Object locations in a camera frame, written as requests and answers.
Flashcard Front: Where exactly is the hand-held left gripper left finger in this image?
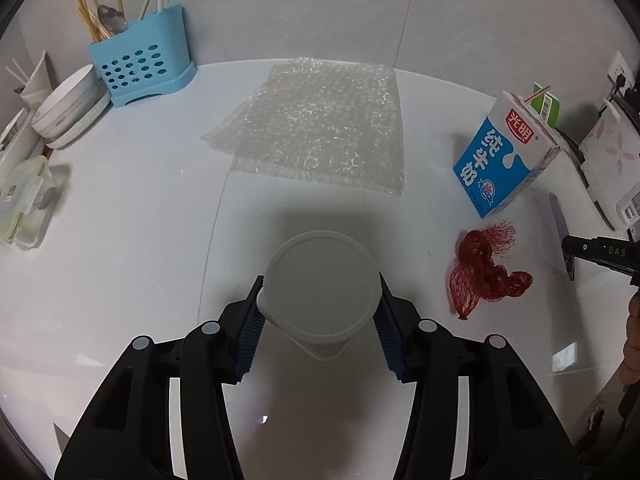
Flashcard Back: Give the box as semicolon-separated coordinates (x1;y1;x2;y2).
54;275;265;480

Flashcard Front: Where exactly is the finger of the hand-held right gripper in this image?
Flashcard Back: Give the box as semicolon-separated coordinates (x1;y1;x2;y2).
561;235;607;282

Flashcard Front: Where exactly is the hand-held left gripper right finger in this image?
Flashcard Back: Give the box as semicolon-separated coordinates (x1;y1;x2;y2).
375;272;588;480

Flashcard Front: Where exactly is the white lidded plastic cup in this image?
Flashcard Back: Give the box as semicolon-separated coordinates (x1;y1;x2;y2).
256;230;382;361

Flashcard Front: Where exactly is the blue and white milk carton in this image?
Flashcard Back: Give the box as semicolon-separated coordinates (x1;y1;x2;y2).
452;91;562;219

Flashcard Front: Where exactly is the bubble wrap sheet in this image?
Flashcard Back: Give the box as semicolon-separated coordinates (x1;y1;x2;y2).
200;56;406;198

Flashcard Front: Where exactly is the person's right hand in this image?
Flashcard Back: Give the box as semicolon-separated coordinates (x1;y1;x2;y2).
621;290;640;387

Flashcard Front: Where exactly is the red mesh net bag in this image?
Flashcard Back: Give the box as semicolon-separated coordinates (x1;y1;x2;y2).
446;220;535;321

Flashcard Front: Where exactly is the white floral rice cooker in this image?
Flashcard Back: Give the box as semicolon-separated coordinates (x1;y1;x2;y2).
577;97;640;241

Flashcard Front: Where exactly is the green and white box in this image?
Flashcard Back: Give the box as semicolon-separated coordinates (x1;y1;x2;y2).
531;81;561;128

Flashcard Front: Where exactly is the glass container with green lid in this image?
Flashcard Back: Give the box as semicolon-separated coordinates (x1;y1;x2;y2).
0;155;56;250

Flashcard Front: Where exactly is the white ribbed bowl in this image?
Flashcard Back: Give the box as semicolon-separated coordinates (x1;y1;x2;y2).
45;91;112;150

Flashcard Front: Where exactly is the blue utensil holder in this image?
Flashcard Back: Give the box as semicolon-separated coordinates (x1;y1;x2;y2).
88;2;197;108

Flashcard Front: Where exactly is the white cup with straws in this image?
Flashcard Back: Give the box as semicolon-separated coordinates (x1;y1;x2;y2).
5;50;53;111

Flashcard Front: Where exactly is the metal spoon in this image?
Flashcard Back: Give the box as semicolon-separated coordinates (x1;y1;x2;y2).
95;4;130;34

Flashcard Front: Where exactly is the chopsticks and spoon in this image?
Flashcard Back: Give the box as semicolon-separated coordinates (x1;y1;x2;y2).
74;0;123;43

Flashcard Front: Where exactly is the white wall socket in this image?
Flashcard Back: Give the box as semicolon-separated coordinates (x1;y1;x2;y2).
607;51;638;96

